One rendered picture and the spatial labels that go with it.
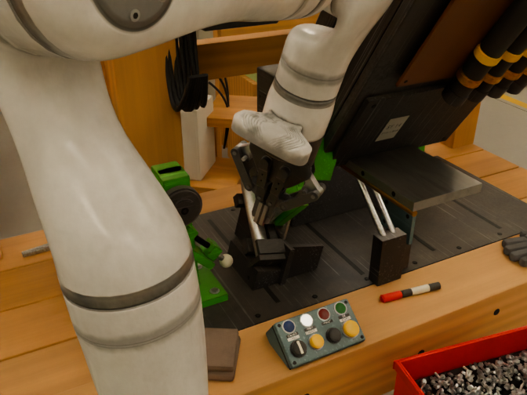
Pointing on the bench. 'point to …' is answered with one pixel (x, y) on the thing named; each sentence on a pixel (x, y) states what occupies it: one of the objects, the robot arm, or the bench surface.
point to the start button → (350, 328)
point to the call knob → (299, 348)
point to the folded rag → (222, 353)
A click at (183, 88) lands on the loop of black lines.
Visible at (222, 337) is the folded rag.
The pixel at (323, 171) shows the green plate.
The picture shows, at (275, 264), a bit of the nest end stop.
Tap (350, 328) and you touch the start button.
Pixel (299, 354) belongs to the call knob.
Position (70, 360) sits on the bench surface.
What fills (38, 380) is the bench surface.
